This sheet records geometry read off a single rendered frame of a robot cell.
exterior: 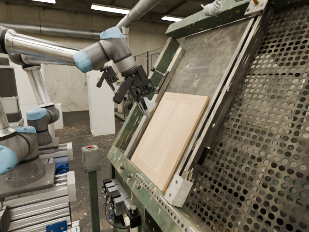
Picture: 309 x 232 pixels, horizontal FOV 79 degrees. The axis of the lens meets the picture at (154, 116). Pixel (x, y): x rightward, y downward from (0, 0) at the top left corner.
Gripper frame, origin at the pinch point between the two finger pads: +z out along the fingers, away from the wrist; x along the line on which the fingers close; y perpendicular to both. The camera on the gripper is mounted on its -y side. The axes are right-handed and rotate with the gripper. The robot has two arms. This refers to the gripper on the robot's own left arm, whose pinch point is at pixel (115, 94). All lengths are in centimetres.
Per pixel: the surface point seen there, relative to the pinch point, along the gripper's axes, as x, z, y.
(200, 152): -74, 30, 10
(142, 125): -10.9, 28.6, 3.9
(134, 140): -11.6, 34.4, -6.7
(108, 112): 356, 94, 11
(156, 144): -35.3, 34.8, 1.1
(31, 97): 205, -26, -88
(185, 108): -44, 21, 26
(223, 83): -68, 10, 39
